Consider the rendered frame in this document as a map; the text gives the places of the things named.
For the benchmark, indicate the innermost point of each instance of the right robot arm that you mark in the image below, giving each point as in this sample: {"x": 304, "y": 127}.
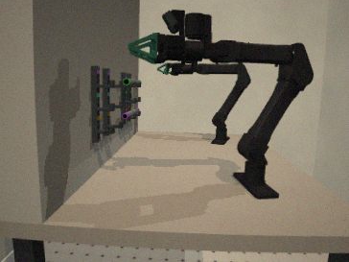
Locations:
{"x": 240, "y": 85}

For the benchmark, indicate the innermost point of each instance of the beige wall panel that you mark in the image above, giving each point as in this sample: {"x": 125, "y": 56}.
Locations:
{"x": 47, "y": 48}

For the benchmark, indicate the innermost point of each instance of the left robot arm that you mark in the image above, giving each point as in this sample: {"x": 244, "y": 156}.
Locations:
{"x": 253, "y": 144}

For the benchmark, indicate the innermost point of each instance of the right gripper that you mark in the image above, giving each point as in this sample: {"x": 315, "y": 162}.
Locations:
{"x": 168, "y": 66}

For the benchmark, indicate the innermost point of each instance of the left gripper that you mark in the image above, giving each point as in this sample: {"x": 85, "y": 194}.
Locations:
{"x": 155, "y": 44}

